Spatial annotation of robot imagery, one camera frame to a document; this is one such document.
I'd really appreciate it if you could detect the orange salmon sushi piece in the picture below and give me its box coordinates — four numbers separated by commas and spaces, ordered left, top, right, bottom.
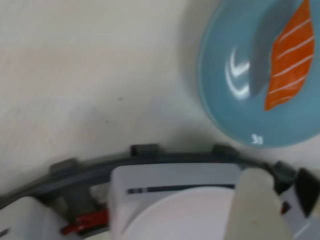
264, 0, 315, 112

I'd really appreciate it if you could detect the red train coupler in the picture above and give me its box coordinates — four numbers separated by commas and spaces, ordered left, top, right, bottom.
59, 209, 111, 236

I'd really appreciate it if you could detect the blue round dish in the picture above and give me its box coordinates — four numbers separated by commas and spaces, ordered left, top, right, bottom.
198, 0, 320, 149

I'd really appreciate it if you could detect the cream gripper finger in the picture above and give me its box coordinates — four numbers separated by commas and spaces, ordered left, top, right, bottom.
295, 168, 320, 218
226, 167, 298, 240

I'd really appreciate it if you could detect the white Shinkansen toy locomotive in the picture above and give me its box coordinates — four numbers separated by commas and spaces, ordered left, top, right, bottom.
278, 192, 320, 240

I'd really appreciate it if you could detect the white round plate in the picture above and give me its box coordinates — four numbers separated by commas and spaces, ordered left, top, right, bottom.
122, 186, 237, 240

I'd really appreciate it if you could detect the white toy train car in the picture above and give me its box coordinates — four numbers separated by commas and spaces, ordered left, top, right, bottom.
108, 163, 245, 240
0, 196, 67, 240

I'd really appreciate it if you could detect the grey circular toy rail track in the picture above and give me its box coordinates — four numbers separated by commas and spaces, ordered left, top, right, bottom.
0, 143, 301, 237

